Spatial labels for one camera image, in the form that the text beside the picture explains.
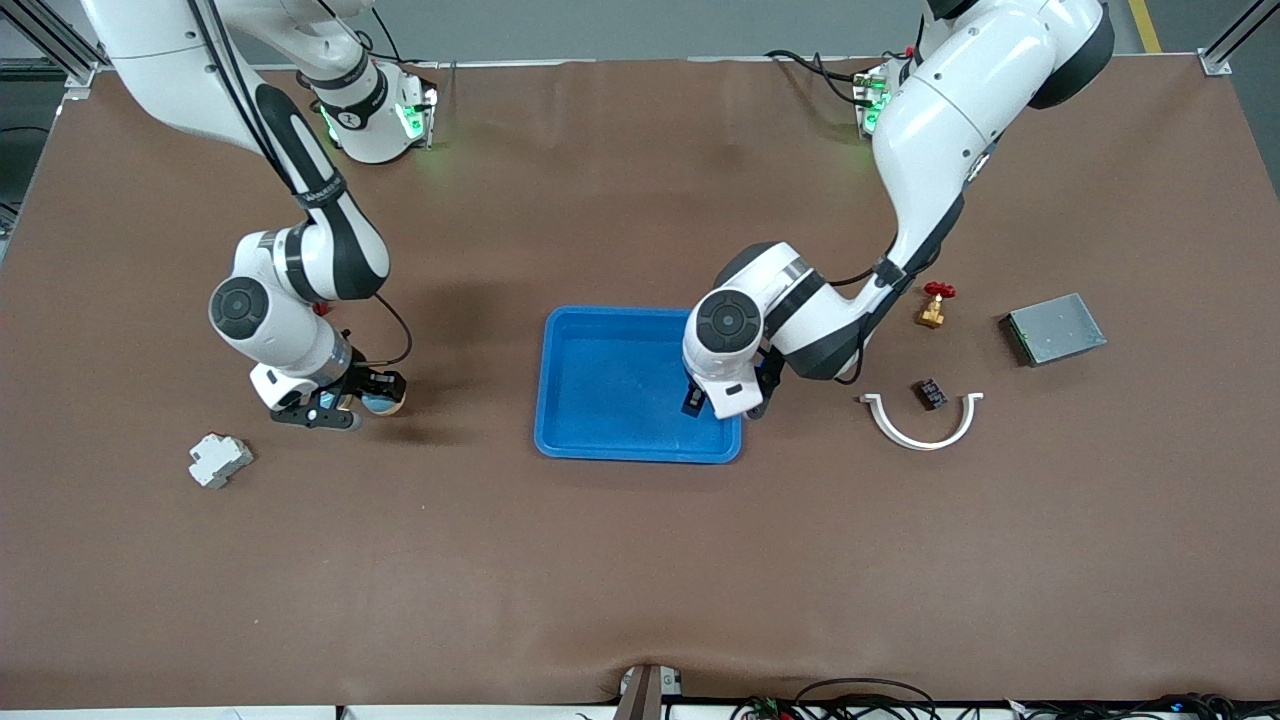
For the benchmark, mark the aluminium frame profile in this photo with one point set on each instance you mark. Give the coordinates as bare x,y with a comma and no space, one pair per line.
60,50
1215,62

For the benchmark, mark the white curved pipe clamp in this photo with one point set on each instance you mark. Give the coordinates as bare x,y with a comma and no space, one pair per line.
921,444

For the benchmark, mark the grey camera post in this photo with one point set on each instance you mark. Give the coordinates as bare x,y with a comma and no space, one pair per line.
640,692

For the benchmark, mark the light blue call bell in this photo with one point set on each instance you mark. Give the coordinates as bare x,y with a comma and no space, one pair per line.
385,404
333,402

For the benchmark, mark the brown table cover mat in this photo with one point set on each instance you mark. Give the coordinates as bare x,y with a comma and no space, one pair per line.
640,560

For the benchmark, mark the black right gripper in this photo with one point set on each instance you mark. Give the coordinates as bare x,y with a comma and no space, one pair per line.
367,381

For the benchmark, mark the white circuit breaker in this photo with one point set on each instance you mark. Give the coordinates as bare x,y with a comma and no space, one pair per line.
220,460

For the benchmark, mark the grey metal box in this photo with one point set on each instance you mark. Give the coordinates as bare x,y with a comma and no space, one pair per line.
1055,328

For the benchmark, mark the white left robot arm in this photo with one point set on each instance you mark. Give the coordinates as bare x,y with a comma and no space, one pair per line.
950,110

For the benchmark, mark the black printed capacitor block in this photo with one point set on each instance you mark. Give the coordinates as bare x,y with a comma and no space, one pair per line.
930,393

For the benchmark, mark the blue plastic tray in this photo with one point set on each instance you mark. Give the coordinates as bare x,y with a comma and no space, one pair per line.
610,390

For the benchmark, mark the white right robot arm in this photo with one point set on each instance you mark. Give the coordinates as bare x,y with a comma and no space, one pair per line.
280,330

